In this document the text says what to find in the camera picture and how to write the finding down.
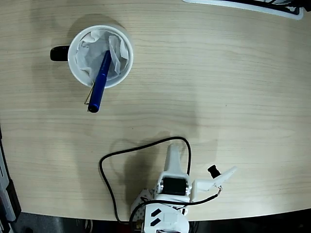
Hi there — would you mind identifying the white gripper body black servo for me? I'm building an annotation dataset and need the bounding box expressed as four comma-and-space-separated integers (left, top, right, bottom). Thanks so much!
154, 178, 192, 202

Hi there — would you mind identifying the blue metallic pen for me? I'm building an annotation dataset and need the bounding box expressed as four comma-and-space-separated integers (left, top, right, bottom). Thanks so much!
84, 50, 113, 114

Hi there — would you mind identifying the white mug with black handle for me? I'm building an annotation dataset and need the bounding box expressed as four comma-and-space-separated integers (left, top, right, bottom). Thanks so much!
50, 24, 134, 90

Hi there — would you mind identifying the grey metal frame rail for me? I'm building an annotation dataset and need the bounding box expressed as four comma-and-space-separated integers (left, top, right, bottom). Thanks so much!
0, 145, 17, 223

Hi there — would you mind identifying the long black cable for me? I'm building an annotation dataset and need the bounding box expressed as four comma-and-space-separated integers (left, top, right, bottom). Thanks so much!
99, 136, 223, 225

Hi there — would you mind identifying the small black lens camera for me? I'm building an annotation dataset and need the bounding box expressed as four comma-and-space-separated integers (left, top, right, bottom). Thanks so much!
207, 164, 222, 179

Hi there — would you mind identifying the white perforated base plate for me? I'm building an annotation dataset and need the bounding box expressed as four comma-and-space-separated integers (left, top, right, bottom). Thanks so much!
130, 189, 189, 220

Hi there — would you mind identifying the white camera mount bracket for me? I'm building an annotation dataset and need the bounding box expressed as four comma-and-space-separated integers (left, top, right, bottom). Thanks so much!
190, 166, 238, 202

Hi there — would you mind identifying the white flat board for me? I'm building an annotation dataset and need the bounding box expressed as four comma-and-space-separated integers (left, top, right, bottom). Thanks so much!
182, 0, 304, 20

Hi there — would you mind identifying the crumpled white paper tissue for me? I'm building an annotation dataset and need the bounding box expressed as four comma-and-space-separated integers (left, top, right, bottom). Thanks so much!
74, 29, 130, 82

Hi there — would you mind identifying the black bracket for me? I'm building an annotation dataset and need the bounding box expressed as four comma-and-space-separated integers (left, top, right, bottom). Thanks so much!
7, 178, 22, 220

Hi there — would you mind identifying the black device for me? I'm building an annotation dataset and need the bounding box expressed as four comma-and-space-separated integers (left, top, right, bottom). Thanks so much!
252, 0, 311, 12

